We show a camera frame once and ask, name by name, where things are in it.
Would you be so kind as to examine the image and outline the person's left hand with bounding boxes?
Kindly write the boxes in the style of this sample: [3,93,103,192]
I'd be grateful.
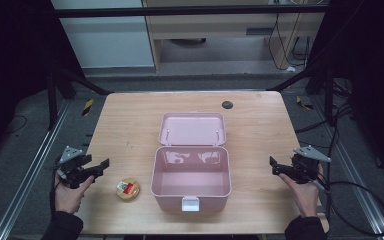
[53,172,95,215]

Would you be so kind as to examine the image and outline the thin black floor cable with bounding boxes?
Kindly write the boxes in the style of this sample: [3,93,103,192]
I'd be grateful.
[3,114,29,136]

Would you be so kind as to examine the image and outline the black hanging cables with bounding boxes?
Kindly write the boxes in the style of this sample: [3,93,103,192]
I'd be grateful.
[267,0,312,72]

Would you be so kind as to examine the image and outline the dark curtain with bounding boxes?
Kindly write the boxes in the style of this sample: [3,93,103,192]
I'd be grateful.
[0,0,81,168]
[308,0,384,183]

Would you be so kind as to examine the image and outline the black metal stand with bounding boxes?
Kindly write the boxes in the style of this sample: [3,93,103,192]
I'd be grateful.
[45,63,113,132]
[266,58,338,128]

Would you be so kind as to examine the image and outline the yellow black tape strip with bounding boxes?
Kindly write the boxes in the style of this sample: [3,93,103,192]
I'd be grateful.
[295,95,315,111]
[81,98,95,117]

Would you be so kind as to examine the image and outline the black floor cables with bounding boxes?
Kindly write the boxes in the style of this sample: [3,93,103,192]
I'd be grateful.
[294,78,356,151]

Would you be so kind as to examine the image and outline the aluminium floor rail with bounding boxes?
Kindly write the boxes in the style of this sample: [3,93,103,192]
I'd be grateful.
[0,99,73,240]
[309,94,384,240]

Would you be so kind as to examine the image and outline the pink storage box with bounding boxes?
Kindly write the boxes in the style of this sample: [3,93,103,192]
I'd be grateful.
[150,111,233,214]

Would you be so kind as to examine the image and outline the light wooden desk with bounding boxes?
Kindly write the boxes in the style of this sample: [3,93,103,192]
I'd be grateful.
[141,0,326,72]

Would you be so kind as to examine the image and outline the person's right hand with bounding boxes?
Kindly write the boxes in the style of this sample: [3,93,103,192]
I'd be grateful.
[277,163,325,219]

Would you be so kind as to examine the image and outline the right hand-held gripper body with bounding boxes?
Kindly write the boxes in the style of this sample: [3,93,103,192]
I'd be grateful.
[290,144,332,185]

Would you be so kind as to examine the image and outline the small round food item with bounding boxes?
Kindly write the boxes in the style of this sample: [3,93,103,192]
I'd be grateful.
[115,177,141,202]

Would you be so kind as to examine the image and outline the white cabinet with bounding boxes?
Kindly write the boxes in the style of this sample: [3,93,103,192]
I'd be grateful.
[50,0,156,70]

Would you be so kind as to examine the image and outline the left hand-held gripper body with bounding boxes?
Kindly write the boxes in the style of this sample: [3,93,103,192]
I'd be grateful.
[55,145,93,190]

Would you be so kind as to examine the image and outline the black horizontal frame bar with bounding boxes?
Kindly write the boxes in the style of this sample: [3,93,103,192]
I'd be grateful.
[53,4,330,19]

